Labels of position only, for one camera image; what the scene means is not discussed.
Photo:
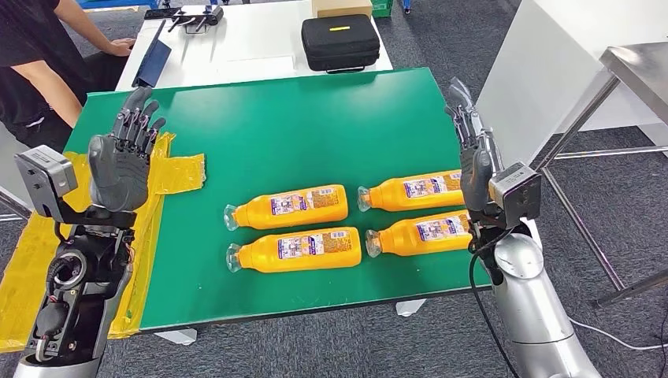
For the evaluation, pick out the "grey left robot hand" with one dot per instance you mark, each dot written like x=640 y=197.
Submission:
x=120 y=172

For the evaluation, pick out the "person's left hand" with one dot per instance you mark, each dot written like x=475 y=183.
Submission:
x=122 y=48

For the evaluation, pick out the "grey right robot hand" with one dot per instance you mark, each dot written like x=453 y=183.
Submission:
x=475 y=177

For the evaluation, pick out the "orange detergent bottle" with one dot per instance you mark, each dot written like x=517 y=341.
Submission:
x=297 y=206
x=417 y=235
x=407 y=193
x=302 y=250

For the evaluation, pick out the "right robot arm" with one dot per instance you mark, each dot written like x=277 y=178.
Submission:
x=532 y=313

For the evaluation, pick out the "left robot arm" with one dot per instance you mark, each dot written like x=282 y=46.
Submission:
x=78 y=292

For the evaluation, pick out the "dark blue tablet case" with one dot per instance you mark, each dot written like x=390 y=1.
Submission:
x=154 y=57

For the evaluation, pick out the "blue metal shelf rack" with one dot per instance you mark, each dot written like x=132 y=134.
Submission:
x=407 y=5
x=115 y=3

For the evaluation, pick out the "yellow plastic sheet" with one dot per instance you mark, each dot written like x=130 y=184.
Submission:
x=172 y=172

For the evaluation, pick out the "black handheld controller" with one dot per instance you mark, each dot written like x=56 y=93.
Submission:
x=201 y=18

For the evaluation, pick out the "person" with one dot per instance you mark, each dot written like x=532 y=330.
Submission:
x=26 y=41

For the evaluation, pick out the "stainless steel table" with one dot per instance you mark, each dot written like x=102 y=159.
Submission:
x=642 y=68
x=8 y=161

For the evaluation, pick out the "white side table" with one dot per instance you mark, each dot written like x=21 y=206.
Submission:
x=548 y=78

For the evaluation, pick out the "white table foot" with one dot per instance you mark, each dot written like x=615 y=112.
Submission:
x=177 y=337
x=410 y=308

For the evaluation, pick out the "black carrying case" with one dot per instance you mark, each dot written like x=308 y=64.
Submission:
x=339 y=44

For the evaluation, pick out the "green plastic crate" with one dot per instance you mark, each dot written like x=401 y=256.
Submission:
x=383 y=8

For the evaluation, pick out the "brown cardboard box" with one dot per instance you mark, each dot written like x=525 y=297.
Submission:
x=342 y=8

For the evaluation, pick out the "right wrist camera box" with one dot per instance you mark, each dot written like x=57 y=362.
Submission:
x=516 y=193

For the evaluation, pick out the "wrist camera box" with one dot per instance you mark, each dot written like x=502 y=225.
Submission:
x=516 y=193
x=44 y=175

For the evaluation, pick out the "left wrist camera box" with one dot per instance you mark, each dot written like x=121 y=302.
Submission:
x=44 y=175

